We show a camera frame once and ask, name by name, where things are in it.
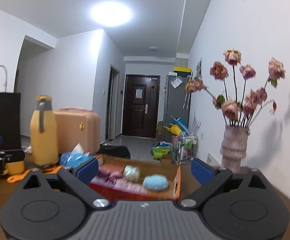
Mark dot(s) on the purple satin scrunchie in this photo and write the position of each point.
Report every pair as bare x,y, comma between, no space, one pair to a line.
128,186

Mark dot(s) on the red cardboard box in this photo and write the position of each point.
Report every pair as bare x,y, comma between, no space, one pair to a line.
147,168

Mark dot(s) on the yellow ceramic mug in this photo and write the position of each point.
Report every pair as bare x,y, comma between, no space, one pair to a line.
14,168

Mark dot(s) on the yellow box on refrigerator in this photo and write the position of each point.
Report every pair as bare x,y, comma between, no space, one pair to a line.
182,69

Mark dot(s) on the wire storage cart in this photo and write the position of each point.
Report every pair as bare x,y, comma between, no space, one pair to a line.
186,148

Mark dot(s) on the black paper shopping bag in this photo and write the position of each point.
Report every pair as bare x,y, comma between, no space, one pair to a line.
10,121

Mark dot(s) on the grey refrigerator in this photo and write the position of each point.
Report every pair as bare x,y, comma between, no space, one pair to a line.
176,105

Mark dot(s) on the yellow thermos jug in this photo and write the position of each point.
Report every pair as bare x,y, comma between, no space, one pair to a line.
43,133

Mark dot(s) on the pink textured vase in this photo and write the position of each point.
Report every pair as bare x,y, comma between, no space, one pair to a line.
233,147

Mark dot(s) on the dark brown entrance door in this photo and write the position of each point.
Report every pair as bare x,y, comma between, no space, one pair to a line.
141,105

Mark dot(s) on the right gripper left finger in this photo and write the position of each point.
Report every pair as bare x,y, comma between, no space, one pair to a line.
76,181

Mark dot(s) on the pink ribbed suitcase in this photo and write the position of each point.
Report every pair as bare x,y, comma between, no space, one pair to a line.
78,126

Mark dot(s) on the blue tissue pack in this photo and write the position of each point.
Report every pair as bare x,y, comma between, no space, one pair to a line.
75,158

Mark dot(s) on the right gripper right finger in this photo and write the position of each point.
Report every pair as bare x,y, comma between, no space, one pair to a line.
211,181

